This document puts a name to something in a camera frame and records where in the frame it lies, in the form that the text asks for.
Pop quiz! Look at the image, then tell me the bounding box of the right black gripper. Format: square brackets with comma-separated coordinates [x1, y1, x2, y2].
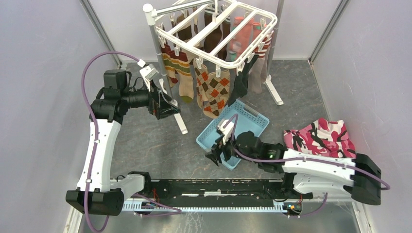
[205, 130, 258, 166]

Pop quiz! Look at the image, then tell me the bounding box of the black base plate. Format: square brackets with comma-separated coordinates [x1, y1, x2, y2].
[139, 179, 313, 208]

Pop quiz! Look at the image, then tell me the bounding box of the pink camouflage cloth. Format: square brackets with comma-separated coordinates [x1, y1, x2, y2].
[283, 118, 356, 159]

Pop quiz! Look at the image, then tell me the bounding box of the white sock drying rack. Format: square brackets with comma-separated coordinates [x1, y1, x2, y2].
[143, 0, 278, 119]

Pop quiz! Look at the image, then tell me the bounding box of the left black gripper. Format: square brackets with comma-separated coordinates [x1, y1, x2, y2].
[121, 79, 180, 119]

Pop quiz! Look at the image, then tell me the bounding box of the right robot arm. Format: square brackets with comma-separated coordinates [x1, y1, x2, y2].
[205, 131, 387, 205]

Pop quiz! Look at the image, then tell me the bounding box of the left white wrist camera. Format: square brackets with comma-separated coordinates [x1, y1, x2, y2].
[137, 59, 158, 92]

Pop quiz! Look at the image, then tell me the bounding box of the brown sock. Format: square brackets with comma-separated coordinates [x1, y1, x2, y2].
[204, 10, 231, 60]

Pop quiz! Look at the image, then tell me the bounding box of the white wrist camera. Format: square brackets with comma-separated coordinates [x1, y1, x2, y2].
[137, 59, 158, 92]
[217, 119, 235, 145]

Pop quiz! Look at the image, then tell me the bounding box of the salmon pink sock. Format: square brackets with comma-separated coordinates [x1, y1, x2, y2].
[228, 18, 254, 61]
[252, 22, 274, 59]

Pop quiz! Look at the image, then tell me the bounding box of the argyle beige sock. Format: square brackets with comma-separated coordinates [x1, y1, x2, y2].
[194, 65, 208, 109]
[201, 70, 231, 119]

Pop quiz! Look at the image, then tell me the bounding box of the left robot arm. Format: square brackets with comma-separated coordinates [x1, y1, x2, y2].
[66, 67, 180, 216]

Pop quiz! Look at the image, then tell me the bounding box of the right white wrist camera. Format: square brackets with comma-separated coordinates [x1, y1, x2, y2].
[217, 119, 235, 145]

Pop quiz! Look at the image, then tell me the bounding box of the light blue plastic basket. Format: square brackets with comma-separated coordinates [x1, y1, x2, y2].
[196, 99, 270, 171]

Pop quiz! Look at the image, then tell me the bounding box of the grey sock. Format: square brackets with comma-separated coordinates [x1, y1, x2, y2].
[248, 54, 266, 94]

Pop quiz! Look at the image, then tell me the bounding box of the black sock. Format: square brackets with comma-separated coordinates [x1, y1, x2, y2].
[227, 54, 258, 106]

